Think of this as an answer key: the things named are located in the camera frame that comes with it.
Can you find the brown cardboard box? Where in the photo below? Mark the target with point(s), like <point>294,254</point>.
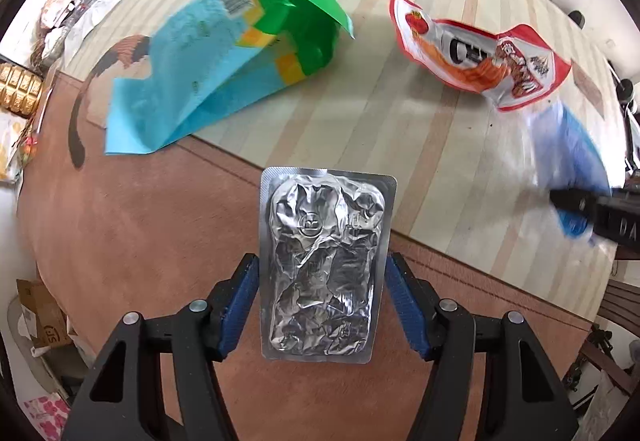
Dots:
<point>42,316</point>

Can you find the brown wooden chair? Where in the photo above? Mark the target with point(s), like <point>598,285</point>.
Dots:
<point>620,321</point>

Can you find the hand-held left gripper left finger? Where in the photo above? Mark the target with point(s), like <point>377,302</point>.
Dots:
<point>237,316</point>

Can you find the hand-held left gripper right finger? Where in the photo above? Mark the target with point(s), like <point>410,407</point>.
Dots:
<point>407,311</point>

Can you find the blue and green snack bag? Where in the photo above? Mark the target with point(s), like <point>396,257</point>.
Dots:
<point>200,66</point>

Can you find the pink patterned bag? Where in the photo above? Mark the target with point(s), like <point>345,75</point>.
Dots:
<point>47,416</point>

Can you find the bread packet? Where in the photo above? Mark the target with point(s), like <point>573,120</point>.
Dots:
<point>57,6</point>

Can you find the gold bottle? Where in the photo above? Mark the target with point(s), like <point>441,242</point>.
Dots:
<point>20,88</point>

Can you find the clear plastic bag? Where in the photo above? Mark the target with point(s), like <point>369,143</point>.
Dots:
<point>100,11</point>

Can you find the small brown card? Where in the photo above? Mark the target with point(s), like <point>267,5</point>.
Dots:
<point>587,83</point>

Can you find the silver blister pack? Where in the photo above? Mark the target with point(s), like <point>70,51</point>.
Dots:
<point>325,266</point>

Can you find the red and white snack bag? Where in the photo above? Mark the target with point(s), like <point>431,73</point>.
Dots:
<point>470,61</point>

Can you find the cat-shaped paper cutout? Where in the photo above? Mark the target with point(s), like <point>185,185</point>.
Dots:
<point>80,121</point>

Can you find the yellow chip bag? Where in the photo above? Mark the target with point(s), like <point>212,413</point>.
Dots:
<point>10,151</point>

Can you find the blue plastic wrapper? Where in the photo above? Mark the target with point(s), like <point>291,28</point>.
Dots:
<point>565,151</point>

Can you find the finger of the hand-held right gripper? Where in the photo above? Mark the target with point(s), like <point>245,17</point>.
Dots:
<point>575,201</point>

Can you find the striped beige tablecloth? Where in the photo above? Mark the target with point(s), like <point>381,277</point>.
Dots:
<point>400,151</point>

